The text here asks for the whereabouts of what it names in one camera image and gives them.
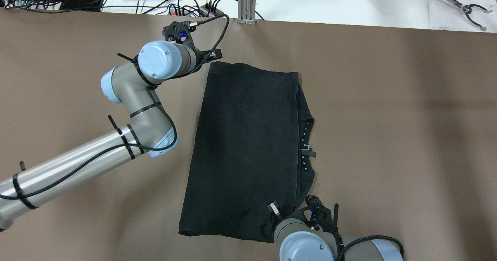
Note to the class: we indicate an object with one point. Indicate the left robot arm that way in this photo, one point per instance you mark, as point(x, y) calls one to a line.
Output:
point(150, 129)

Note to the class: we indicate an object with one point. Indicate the grey power strip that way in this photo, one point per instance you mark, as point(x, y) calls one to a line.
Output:
point(193, 11)

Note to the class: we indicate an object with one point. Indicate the aluminium frame post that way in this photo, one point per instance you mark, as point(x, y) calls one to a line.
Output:
point(246, 12)

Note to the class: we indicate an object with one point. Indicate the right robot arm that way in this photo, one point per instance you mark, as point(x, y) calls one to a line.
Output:
point(312, 234)

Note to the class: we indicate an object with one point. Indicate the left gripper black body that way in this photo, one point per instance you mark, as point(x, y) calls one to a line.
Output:
point(198, 59)

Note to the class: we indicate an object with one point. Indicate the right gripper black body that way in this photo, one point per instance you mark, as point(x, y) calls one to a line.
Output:
point(274, 209)

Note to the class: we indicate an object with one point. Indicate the metal grabber tool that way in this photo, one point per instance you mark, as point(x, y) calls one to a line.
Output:
point(468, 9)

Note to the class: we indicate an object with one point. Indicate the black graphic t-shirt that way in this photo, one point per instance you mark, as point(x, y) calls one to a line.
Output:
point(250, 164)

